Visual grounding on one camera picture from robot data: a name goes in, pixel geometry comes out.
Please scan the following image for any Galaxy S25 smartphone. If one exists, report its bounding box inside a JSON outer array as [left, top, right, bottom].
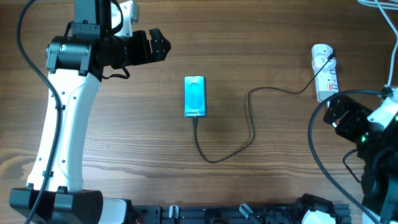
[[183, 76, 206, 117]]

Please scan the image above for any black USB charging cable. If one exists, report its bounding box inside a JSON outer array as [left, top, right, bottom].
[[192, 51, 336, 164]]

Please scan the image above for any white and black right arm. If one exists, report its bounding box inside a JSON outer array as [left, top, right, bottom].
[[308, 87, 397, 223]]

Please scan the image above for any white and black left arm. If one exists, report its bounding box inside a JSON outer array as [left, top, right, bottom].
[[9, 1, 171, 223]]

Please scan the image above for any white USB charger plug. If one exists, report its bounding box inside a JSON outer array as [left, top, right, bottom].
[[312, 53, 336, 73]]

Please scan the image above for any white power strip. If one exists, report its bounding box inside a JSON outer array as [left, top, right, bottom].
[[312, 44, 339, 103]]

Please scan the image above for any white power strip cord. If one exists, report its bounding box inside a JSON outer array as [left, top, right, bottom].
[[356, 0, 398, 88]]

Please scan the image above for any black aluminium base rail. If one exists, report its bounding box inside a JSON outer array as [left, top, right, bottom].
[[130, 203, 352, 224]]

